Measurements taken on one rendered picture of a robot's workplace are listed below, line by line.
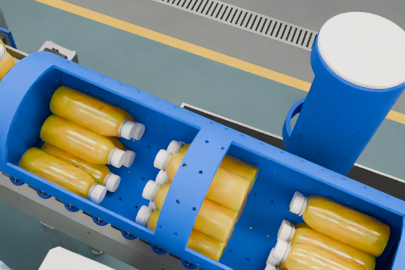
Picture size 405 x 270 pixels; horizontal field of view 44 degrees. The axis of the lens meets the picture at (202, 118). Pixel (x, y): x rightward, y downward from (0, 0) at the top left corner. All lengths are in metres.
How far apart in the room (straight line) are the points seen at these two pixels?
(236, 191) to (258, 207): 0.23
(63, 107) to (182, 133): 0.27
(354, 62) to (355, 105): 0.12
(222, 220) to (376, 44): 0.73
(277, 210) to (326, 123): 0.43
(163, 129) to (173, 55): 1.53
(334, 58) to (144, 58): 1.47
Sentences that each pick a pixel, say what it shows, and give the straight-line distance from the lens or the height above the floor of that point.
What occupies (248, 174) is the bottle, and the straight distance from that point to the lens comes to 1.02.
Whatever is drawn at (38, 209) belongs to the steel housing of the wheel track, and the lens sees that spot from 1.30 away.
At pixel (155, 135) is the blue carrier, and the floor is 1.02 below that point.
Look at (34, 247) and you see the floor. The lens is 2.22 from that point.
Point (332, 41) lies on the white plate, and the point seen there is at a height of 1.04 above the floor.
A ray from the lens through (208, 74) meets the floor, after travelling 2.62.
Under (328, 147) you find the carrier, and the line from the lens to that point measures 1.61.
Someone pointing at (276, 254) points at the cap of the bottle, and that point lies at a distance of 1.00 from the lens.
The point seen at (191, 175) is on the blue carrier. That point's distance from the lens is 0.91.
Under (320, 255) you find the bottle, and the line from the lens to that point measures 0.99.
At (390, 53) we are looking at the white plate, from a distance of 1.47.
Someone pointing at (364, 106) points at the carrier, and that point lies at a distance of 1.44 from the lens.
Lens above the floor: 2.04
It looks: 56 degrees down
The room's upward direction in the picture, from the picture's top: 7 degrees clockwise
